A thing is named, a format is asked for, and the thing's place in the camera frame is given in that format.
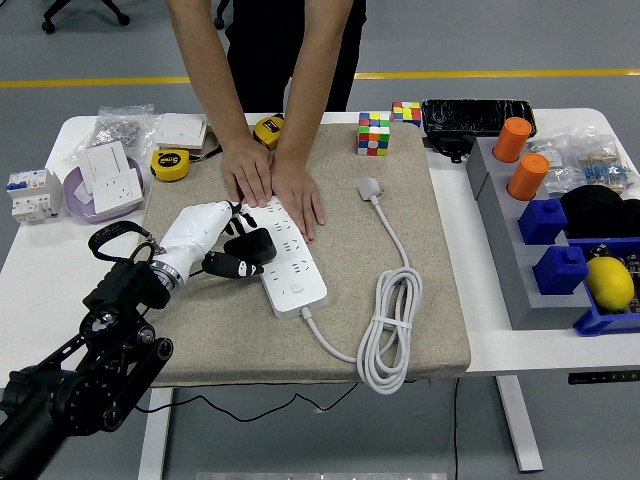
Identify person's left hand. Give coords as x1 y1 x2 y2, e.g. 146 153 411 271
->
271 157 326 244

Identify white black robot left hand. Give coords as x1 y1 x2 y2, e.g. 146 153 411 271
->
158 199 266 279

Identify person's right hand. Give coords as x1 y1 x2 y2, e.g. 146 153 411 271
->
220 135 276 209

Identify black plug adapter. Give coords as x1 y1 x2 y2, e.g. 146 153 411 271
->
223 227 279 264

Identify white power strip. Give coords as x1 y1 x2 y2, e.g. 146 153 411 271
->
239 196 330 320

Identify grey-brown fabric mat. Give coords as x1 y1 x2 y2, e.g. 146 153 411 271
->
119 122 472 389

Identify white socket panel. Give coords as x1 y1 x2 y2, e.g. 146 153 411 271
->
92 169 145 214

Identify purple plate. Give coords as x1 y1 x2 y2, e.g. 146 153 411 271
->
62 155 147 225

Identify large colourful puzzle cube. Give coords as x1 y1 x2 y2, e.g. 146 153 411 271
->
356 110 392 157

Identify person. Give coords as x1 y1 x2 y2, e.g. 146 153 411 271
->
217 0 368 114

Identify clear bag metal screws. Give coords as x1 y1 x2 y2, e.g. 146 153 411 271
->
62 103 164 164

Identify small colourful puzzle cube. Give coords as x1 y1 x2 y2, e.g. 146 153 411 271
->
391 100 424 129

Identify black office chair base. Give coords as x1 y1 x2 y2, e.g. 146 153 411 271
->
214 0 235 30
41 0 132 35

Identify small black device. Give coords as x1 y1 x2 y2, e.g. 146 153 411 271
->
424 130 476 165

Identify white blue circuit breaker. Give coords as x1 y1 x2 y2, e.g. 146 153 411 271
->
5 167 64 225

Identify black wrapped tray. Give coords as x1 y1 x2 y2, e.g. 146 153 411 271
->
421 97 539 139

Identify grey block holder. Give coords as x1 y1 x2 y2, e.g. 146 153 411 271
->
465 135 594 332

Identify orange cylinder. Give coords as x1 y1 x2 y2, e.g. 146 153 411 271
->
492 116 533 164
507 152 551 201

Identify white table leg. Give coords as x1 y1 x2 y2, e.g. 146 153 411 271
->
137 387 175 480
494 374 545 474

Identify blue block with knob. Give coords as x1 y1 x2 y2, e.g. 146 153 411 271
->
517 198 569 246
532 244 590 297

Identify clear bag small parts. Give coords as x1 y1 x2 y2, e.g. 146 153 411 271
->
527 127 586 199

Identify black cloth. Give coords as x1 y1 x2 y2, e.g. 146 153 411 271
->
559 185 640 240

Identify clear bag blue resistors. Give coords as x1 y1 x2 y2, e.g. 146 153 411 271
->
574 144 640 196

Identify yellow lemon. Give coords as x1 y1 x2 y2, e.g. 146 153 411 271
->
584 255 636 314

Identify blue plastic bin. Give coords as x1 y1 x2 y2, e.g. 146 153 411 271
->
567 235 640 337

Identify black desk control panel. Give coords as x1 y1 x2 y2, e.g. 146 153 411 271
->
567 370 640 386

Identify yellow tape measure black strap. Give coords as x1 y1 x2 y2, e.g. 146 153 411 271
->
149 142 224 182

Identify white power strip cable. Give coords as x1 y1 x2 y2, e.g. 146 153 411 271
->
299 175 424 396

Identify white wall switch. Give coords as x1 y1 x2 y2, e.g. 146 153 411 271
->
154 112 210 152

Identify white switch panel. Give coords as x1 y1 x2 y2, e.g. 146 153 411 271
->
75 140 134 196

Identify thin black adapter cord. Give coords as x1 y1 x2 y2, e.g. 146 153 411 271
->
133 268 362 424

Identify black hanging cable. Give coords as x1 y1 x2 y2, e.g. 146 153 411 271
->
452 377 461 480

